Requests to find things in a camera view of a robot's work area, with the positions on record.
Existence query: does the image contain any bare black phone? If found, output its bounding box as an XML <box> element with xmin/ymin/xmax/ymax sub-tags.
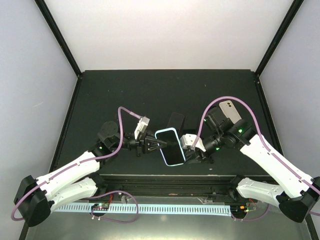
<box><xmin>183</xmin><ymin>129</ymin><xmax>198</xmax><ymax>135</ymax></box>

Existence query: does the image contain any black case magenta rim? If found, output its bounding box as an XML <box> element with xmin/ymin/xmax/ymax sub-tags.
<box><xmin>166</xmin><ymin>112</ymin><xmax>185</xmax><ymax>135</ymax></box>

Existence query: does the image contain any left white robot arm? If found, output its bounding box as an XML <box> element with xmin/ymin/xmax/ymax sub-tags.
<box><xmin>13</xmin><ymin>117</ymin><xmax>167</xmax><ymax>227</ymax></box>

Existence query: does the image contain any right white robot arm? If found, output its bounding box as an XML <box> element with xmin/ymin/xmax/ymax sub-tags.
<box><xmin>180</xmin><ymin>100</ymin><xmax>320</xmax><ymax>223</ymax></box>

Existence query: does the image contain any black foam table mat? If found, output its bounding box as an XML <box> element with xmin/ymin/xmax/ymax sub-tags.
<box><xmin>52</xmin><ymin>69</ymin><xmax>280</xmax><ymax>177</ymax></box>

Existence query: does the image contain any right circuit board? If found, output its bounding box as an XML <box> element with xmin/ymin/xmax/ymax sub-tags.
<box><xmin>230</xmin><ymin>205</ymin><xmax>250</xmax><ymax>213</ymax></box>

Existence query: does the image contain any circuit board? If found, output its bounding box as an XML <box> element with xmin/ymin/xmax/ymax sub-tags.
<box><xmin>91</xmin><ymin>203</ymin><xmax>110</xmax><ymax>211</ymax></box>
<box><xmin>230</xmin><ymin>205</ymin><xmax>250</xmax><ymax>213</ymax></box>

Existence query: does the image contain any left circuit board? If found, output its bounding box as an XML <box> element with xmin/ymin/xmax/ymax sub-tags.
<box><xmin>91</xmin><ymin>203</ymin><xmax>110</xmax><ymax>211</ymax></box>

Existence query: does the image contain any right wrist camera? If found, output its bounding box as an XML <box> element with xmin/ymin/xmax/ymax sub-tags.
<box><xmin>180</xmin><ymin>133</ymin><xmax>206</xmax><ymax>152</ymax></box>

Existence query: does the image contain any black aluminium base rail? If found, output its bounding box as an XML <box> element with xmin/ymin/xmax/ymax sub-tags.
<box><xmin>37</xmin><ymin>174</ymin><xmax>305</xmax><ymax>201</ymax></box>

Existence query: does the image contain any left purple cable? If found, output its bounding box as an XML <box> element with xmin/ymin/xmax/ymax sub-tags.
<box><xmin>11</xmin><ymin>106</ymin><xmax>139</xmax><ymax>223</ymax></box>

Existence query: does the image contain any purple cable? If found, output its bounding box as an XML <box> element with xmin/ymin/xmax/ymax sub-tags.
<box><xmin>11</xmin><ymin>106</ymin><xmax>139</xmax><ymax>223</ymax></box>
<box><xmin>192</xmin><ymin>96</ymin><xmax>320</xmax><ymax>223</ymax></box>

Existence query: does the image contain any white slotted cable duct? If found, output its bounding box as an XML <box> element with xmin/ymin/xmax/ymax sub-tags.
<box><xmin>56</xmin><ymin>202</ymin><xmax>232</xmax><ymax>217</ymax></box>

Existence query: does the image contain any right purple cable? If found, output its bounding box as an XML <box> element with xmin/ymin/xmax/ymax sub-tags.
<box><xmin>192</xmin><ymin>96</ymin><xmax>320</xmax><ymax>223</ymax></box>

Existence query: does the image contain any left black frame post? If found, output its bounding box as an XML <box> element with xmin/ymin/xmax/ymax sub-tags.
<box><xmin>34</xmin><ymin>0</ymin><xmax>82</xmax><ymax>78</ymax></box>

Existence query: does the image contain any black frame post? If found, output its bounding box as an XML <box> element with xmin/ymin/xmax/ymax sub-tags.
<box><xmin>34</xmin><ymin>0</ymin><xmax>82</xmax><ymax>78</ymax></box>
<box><xmin>255</xmin><ymin>0</ymin><xmax>304</xmax><ymax>77</ymax></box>

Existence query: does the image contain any right black frame post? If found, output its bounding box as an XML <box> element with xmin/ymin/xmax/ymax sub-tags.
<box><xmin>255</xmin><ymin>0</ymin><xmax>304</xmax><ymax>77</ymax></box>

